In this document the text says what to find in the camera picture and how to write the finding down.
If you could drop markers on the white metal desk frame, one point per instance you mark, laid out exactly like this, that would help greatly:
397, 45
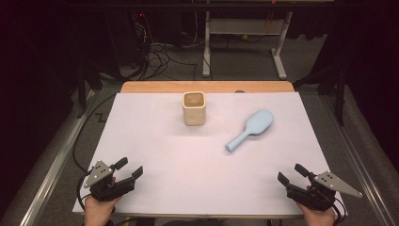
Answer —
244, 26

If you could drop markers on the person's right hand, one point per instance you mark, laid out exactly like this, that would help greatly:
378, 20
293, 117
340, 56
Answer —
320, 218

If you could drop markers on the aluminium floor rail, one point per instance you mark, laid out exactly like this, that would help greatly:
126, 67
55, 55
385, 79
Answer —
360, 175
53, 169

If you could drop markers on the black metal stand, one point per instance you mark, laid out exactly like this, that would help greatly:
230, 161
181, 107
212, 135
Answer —
82, 91
340, 94

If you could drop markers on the beige square cup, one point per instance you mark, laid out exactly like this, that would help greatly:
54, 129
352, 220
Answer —
194, 114

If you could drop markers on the white table sheet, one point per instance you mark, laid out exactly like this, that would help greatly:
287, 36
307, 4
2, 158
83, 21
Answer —
188, 172

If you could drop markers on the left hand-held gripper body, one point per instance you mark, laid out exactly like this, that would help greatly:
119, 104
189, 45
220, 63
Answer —
103, 188

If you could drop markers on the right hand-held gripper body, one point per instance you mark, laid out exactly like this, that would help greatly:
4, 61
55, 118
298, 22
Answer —
316, 194

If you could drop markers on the light blue hairbrush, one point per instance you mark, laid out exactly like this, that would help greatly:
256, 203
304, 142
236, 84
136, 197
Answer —
257, 124

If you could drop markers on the person's left hand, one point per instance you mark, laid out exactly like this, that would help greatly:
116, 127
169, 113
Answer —
97, 212

